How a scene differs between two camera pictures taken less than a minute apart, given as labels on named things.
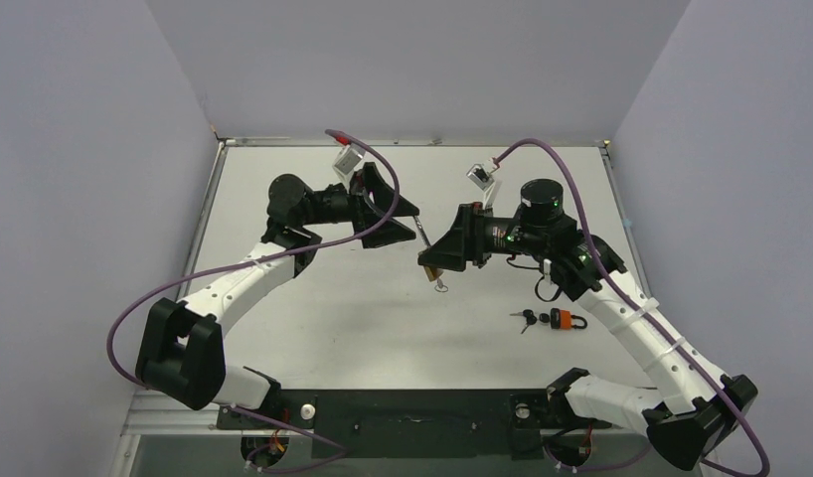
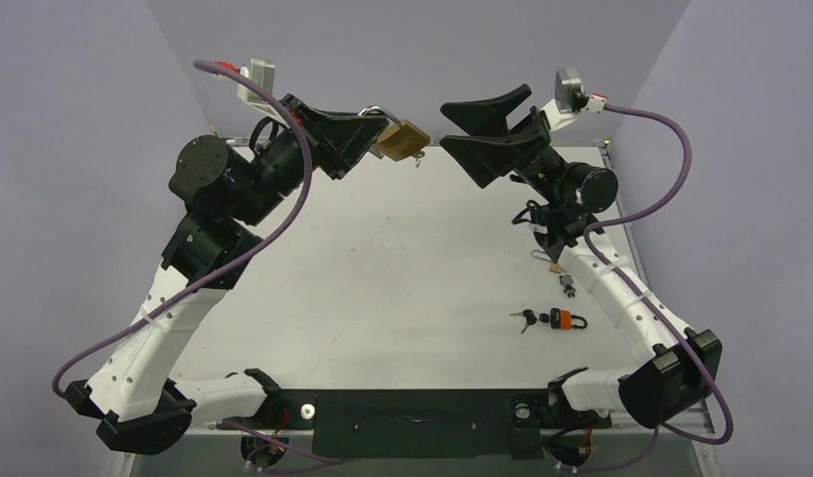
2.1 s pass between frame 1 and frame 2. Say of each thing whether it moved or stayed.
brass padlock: moved
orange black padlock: stayed
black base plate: stayed
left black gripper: moved
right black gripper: moved
